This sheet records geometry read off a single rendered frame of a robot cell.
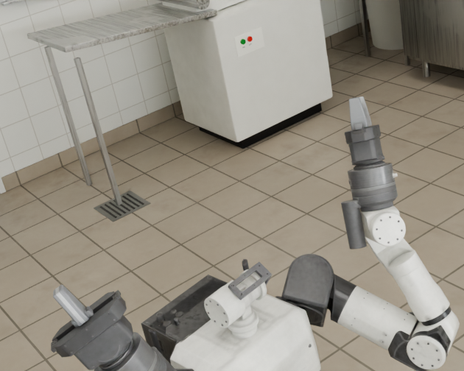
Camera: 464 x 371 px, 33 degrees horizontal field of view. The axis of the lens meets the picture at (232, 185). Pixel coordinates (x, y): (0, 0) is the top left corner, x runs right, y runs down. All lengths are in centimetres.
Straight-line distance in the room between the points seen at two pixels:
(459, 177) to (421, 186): 21
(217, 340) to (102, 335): 42
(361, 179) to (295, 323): 31
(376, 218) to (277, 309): 27
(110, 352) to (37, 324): 262
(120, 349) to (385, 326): 66
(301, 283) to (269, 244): 224
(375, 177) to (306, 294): 29
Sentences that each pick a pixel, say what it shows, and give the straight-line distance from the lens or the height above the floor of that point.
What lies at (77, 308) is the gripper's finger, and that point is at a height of 144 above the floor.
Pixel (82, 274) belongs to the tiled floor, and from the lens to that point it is 403.
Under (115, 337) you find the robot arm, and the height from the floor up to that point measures 138.
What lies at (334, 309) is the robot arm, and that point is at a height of 106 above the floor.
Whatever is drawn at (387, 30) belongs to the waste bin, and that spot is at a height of 16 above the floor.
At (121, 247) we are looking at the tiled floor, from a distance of 415.
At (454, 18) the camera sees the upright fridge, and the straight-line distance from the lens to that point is 509.
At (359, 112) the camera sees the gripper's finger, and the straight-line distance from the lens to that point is 154.
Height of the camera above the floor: 207
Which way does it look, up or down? 28 degrees down
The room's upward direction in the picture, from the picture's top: 12 degrees counter-clockwise
